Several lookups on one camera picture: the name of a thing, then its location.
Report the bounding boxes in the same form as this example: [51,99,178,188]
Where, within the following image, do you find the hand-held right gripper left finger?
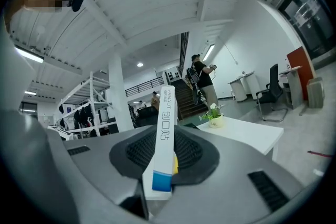
[0,109,149,224]

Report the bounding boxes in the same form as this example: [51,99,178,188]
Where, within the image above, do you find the white potted flower plant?
[198,102,225,129]

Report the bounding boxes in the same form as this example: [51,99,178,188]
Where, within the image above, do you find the white metal shelving rack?
[56,71,117,140]

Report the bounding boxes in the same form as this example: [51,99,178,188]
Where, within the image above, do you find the person's white shirt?
[0,17,36,115]

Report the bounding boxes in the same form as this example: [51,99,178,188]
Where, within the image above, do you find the black glass door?
[277,0,334,59]

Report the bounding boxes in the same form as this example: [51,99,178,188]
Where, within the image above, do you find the white and blue bandages box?
[142,84,180,201]

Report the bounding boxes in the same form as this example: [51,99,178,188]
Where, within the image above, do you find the grey desk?
[279,66,303,110]

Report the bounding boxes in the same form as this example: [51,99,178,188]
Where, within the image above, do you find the white curved table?
[227,71,261,103]

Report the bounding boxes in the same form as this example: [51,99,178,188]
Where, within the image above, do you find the black counter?
[135,106,160,127]

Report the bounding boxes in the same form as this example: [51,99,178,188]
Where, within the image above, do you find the brown staircase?
[173,78,208,121]

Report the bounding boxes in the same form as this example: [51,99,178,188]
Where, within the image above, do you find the red strap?
[307,150,333,158]

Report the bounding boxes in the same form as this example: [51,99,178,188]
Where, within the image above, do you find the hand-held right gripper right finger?
[62,124,306,224]

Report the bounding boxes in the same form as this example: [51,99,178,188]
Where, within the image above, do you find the black balcony railing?
[124,76,165,98]

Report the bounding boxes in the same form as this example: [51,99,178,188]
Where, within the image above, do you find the black hanging clothes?
[58,103,96,137]

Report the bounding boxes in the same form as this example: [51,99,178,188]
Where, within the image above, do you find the red partition panel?
[286,46,315,102]

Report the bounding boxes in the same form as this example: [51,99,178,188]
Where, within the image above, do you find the black office chair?
[255,63,289,123]

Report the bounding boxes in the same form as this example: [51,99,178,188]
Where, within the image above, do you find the grey box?
[306,77,326,109]

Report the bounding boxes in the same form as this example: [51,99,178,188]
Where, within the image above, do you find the long tube ceiling light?
[14,45,45,64]
[202,44,216,61]

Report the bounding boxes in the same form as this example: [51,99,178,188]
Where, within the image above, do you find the white pillar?
[108,51,135,133]

